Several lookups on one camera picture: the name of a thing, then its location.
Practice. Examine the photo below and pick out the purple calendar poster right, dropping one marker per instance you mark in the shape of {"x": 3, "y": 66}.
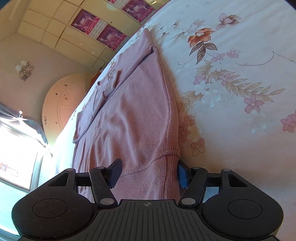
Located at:
{"x": 137, "y": 9}

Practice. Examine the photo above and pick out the window with curtain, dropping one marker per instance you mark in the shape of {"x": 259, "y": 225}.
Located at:
{"x": 23, "y": 145}

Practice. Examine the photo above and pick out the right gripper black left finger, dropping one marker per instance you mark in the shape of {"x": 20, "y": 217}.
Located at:
{"x": 103, "y": 179}

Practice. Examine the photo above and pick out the orange striped pillow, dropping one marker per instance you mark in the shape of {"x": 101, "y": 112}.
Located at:
{"x": 94, "y": 78}

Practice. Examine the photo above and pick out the pink knit sweater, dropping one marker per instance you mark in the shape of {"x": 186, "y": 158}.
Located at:
{"x": 132, "y": 115}

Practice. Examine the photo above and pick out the white floral bed sheet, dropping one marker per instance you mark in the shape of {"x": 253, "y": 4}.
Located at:
{"x": 231, "y": 66}

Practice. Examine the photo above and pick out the purple calendar poster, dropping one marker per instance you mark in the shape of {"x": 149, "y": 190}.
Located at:
{"x": 137, "y": 9}
{"x": 99, "y": 30}

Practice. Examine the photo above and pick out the wall lamp sconce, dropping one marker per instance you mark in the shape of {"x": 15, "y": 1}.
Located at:
{"x": 24, "y": 69}

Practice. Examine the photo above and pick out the cream arched headboard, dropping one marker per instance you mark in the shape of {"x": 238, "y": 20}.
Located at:
{"x": 61, "y": 101}

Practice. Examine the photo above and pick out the cream glossy wardrobe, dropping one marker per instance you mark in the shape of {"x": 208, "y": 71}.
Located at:
{"x": 49, "y": 23}

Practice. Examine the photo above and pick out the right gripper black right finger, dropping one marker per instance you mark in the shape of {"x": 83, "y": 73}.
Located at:
{"x": 192, "y": 182}

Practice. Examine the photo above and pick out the purple calendar poster left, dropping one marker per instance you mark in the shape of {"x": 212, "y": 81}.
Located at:
{"x": 99, "y": 30}

